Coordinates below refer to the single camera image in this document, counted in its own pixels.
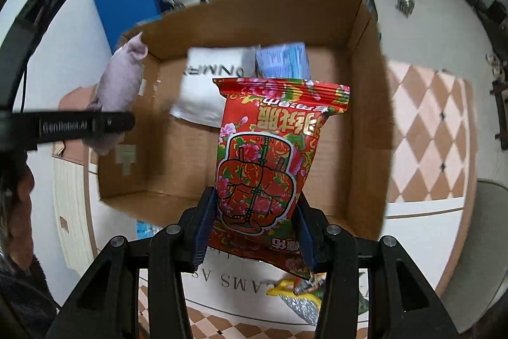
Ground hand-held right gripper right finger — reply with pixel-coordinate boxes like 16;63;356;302
296;196;465;339

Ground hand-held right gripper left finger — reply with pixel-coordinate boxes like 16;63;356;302
43;186;219;339

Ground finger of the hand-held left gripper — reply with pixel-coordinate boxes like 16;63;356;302
37;111;136;145

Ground lilac soft pouch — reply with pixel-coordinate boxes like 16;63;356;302
83;31;150;157

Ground cardboard box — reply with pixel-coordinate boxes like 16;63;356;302
97;0;394;241

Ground red floral snack packet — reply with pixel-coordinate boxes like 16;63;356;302
208;77;352;282

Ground person's left forearm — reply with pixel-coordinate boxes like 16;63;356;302
0;252;61;339

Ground white soft packet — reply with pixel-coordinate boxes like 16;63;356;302
170;46;259;130

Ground person's left hand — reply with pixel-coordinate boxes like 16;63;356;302
7;163;37;273

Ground yellow packet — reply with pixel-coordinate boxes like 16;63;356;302
271;277;318;301

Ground small blue packet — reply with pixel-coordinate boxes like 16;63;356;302
135;220;160;241

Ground silver foil packet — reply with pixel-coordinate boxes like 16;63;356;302
279;291;323;324

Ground blue board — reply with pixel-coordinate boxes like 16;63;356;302
92;0;164;58

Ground grey round chair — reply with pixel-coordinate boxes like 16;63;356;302
436;178;508;324

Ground light blue tissue packet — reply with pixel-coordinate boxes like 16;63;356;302
254;42;312;80

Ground dark wooden rack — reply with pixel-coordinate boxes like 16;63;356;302
485;52;508;150

